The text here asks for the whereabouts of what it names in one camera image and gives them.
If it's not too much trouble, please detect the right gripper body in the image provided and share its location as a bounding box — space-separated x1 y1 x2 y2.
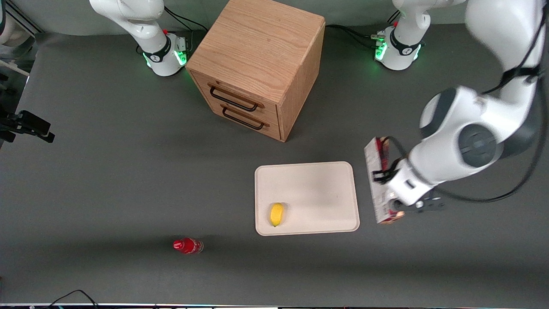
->
0 107 18 143

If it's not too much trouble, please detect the red cookie box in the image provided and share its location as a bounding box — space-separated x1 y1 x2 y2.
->
364 136 406 225

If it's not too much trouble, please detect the beige rectangular tray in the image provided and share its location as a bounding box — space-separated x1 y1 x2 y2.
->
254 161 360 236

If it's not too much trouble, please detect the yellow toy lemon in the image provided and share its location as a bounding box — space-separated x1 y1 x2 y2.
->
270 203 285 227

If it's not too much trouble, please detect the red plastic bottle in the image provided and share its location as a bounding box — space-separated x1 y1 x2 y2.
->
173 237 204 255

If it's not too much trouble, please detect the wooden drawer cabinet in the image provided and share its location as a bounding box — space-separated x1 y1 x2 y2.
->
185 0 326 142

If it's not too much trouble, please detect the aluminium frame rail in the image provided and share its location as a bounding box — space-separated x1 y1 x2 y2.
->
5 0 44 36

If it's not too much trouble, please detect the wooden drawer with handle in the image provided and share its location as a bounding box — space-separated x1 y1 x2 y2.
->
201 97 282 142
192 71 279 125

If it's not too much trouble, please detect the black left base cable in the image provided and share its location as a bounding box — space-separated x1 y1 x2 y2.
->
325 24 380 49

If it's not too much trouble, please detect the black base cable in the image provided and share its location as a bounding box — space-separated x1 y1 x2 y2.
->
325 24 380 49
164 6 209 33

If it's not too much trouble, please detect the black metal drawer handle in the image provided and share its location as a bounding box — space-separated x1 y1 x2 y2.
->
209 86 260 112
222 107 265 130

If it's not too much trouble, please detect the black cable at table edge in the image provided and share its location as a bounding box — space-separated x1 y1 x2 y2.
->
43 290 100 309

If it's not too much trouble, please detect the black right base cable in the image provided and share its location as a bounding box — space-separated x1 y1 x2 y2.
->
164 6 209 33

